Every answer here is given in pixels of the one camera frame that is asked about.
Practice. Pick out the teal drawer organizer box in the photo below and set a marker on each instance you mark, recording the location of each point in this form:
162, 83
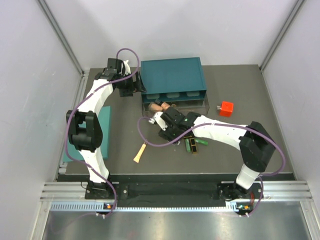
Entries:
176, 79

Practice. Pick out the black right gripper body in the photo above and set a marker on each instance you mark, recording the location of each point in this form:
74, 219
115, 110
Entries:
170, 133

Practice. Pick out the aluminium frame rail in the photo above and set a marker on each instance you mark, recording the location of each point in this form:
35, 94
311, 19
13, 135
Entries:
71, 196

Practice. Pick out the bright green mascara tube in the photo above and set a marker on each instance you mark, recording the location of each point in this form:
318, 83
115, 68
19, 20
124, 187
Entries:
202, 142

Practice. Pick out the teal flat lid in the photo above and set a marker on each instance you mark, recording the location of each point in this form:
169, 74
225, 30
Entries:
88, 131

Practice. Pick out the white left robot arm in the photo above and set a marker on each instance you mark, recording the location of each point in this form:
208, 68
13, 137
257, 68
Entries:
116, 75

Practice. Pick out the dark green mascara tube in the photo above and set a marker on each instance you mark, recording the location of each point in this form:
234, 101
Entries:
187, 145

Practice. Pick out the clear acrylic drawer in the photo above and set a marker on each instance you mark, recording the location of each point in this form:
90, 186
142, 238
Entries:
200, 106

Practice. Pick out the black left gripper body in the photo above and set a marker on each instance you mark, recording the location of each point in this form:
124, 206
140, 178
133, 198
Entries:
127, 86

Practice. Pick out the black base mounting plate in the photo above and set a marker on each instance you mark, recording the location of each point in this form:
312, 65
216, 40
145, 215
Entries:
146, 191

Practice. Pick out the BB cream bottle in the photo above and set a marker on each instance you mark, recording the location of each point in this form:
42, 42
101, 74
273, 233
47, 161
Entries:
154, 107

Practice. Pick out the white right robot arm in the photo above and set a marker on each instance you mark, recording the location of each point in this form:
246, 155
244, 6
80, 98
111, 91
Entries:
253, 142

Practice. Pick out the orange red cube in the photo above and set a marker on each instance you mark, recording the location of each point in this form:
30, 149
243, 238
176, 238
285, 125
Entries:
225, 109

